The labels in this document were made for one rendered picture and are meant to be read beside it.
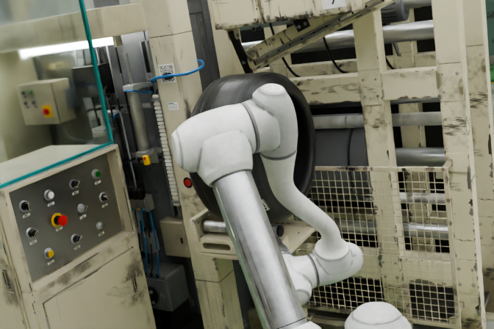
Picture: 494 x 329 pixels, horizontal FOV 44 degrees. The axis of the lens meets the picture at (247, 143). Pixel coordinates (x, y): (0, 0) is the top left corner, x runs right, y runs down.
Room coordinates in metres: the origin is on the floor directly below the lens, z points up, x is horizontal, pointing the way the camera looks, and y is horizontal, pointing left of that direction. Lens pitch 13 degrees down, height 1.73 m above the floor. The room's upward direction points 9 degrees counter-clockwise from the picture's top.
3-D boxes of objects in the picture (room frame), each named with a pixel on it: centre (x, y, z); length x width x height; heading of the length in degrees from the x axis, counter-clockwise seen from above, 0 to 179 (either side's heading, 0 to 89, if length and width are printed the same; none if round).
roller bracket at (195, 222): (2.40, 0.15, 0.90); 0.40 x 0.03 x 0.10; 148
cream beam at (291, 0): (2.49, -0.26, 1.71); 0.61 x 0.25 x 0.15; 58
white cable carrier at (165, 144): (2.45, 0.32, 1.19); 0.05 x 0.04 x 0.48; 148
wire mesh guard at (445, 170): (2.46, -0.37, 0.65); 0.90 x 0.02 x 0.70; 58
